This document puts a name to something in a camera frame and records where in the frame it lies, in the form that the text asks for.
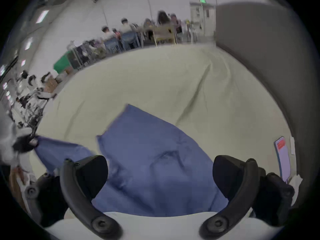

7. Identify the green table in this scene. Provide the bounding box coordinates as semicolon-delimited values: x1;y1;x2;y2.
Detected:
53;53;73;74

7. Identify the group of people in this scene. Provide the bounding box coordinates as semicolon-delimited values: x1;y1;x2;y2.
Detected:
14;70;59;129
100;10;184;53

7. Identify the grey padded headboard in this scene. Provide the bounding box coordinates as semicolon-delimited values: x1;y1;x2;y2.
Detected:
214;2;320;164

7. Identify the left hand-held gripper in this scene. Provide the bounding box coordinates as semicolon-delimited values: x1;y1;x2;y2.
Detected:
0;123;40;166

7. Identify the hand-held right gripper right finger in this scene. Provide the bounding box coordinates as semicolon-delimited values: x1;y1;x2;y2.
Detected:
199;155;295;239

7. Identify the blue shirt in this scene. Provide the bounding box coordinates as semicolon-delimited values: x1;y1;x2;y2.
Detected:
34;104;229;217

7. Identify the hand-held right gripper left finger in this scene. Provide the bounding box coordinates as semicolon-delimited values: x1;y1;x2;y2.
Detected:
24;155;123;240

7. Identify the person's left hand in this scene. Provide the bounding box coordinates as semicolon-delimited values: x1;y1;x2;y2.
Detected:
9;165;32;213

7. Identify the phone with red label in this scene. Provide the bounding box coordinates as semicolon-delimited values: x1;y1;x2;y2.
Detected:
273;136;292;183

